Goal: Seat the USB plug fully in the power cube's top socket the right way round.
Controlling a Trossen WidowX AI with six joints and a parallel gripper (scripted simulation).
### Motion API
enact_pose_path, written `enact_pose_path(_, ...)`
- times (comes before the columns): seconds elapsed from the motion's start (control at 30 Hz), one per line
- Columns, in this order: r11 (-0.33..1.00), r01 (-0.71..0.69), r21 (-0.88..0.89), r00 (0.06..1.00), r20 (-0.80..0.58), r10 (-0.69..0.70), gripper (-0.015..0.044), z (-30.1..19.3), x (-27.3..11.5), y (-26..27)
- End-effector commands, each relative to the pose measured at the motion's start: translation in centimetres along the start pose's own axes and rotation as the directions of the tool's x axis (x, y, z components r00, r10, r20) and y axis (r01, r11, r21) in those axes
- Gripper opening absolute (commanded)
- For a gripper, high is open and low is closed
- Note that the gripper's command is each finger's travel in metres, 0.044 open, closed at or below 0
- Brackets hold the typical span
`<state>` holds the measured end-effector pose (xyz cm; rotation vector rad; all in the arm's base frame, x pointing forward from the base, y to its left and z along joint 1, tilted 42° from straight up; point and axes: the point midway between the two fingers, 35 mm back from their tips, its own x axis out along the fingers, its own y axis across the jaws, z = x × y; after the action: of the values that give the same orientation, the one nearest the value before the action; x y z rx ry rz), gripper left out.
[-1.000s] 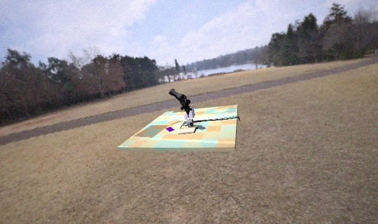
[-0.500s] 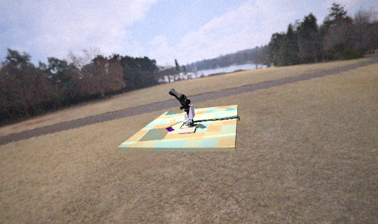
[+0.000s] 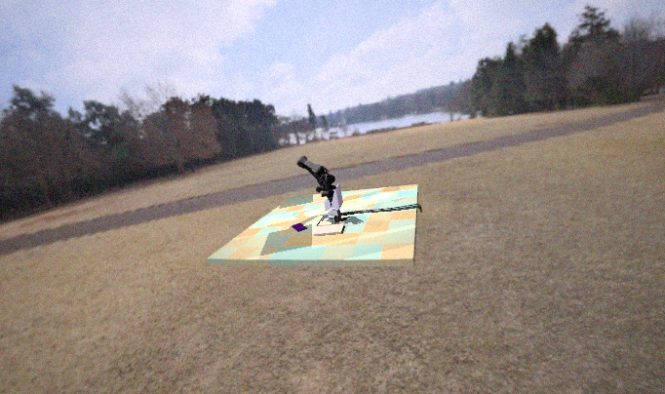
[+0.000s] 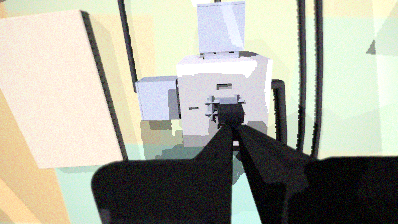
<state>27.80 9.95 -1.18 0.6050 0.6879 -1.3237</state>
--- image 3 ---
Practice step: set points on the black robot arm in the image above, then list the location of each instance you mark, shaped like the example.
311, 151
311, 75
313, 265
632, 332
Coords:
317, 171

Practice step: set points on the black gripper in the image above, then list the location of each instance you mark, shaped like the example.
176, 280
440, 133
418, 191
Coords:
328, 191

